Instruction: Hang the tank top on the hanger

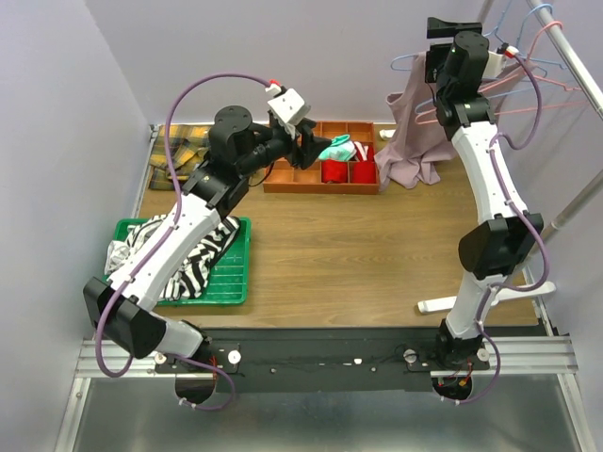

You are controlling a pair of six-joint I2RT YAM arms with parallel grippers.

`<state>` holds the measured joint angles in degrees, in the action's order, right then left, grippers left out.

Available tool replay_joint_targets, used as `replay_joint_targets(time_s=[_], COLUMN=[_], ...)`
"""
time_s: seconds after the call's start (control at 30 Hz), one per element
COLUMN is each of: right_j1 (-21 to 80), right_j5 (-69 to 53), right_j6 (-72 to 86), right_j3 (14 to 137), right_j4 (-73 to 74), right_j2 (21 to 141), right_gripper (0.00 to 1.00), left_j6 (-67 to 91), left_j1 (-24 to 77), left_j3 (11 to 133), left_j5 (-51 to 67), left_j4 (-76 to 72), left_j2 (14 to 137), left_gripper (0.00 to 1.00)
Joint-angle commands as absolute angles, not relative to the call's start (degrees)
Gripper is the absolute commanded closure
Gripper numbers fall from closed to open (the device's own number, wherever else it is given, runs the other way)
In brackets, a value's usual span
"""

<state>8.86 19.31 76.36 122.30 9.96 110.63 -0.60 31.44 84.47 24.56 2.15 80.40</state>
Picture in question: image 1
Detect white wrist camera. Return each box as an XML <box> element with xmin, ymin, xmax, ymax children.
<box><xmin>265</xmin><ymin>83</ymin><xmax>311</xmax><ymax>139</ymax></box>
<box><xmin>482</xmin><ymin>42</ymin><xmax>519</xmax><ymax>80</ymax></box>

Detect orange compartment tray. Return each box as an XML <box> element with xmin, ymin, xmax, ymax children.
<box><xmin>263</xmin><ymin>121</ymin><xmax>380</xmax><ymax>195</ymax></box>

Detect mauve tank top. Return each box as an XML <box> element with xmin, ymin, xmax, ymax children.
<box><xmin>374</xmin><ymin>51</ymin><xmax>529</xmax><ymax>191</ymax></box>

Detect black mounting base plate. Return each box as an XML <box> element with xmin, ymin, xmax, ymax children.
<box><xmin>155</xmin><ymin>327</ymin><xmax>491</xmax><ymax>395</ymax></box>

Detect red rolled cloth left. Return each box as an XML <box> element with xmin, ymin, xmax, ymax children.
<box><xmin>321</xmin><ymin>159</ymin><xmax>349</xmax><ymax>184</ymax></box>

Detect blue wire hanger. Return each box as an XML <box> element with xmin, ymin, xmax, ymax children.
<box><xmin>414</xmin><ymin>3</ymin><xmax>569</xmax><ymax>117</ymax></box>
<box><xmin>390</xmin><ymin>0</ymin><xmax>513</xmax><ymax>73</ymax></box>

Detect metal clothes rack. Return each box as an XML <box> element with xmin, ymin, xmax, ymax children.
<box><xmin>417</xmin><ymin>1</ymin><xmax>602</xmax><ymax>315</ymax></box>

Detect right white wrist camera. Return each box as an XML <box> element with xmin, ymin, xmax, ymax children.
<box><xmin>482</xmin><ymin>42</ymin><xmax>519</xmax><ymax>80</ymax></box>

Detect aluminium frame rail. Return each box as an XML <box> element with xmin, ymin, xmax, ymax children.
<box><xmin>52</xmin><ymin>333</ymin><xmax>585</xmax><ymax>452</ymax></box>

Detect black white striped garment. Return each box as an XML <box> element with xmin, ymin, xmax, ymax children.
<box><xmin>104</xmin><ymin>215</ymin><xmax>242</xmax><ymax>303</ymax></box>

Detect teal white sock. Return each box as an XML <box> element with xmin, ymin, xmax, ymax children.
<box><xmin>318</xmin><ymin>134</ymin><xmax>356</xmax><ymax>162</ymax></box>

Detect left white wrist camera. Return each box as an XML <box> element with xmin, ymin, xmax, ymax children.
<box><xmin>265</xmin><ymin>83</ymin><xmax>311</xmax><ymax>139</ymax></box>

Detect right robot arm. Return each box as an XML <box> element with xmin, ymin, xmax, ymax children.
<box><xmin>425</xmin><ymin>17</ymin><xmax>544</xmax><ymax>369</ymax></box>

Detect pink wire hanger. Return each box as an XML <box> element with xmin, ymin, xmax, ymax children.
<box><xmin>415</xmin><ymin>21</ymin><xmax>582</xmax><ymax>125</ymax></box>

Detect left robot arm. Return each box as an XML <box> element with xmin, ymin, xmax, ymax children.
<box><xmin>83</xmin><ymin>105</ymin><xmax>331</xmax><ymax>372</ymax></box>

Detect yellow plaid shirt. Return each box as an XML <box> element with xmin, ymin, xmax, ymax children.
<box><xmin>148</xmin><ymin>124</ymin><xmax>210</xmax><ymax>191</ymax></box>

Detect red rolled cloth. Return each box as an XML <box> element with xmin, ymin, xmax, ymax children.
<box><xmin>321</xmin><ymin>159</ymin><xmax>349</xmax><ymax>184</ymax></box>
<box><xmin>350</xmin><ymin>161</ymin><xmax>377</xmax><ymax>185</ymax></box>

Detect red rolled cloth right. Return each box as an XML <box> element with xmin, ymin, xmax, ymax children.
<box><xmin>350</xmin><ymin>161</ymin><xmax>377</xmax><ymax>185</ymax></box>

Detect red white striped sock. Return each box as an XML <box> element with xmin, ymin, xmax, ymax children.
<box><xmin>353</xmin><ymin>141</ymin><xmax>375</xmax><ymax>162</ymax></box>

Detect green plastic tray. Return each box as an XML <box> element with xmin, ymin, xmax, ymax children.
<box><xmin>113</xmin><ymin>218</ymin><xmax>252</xmax><ymax>306</ymax></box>

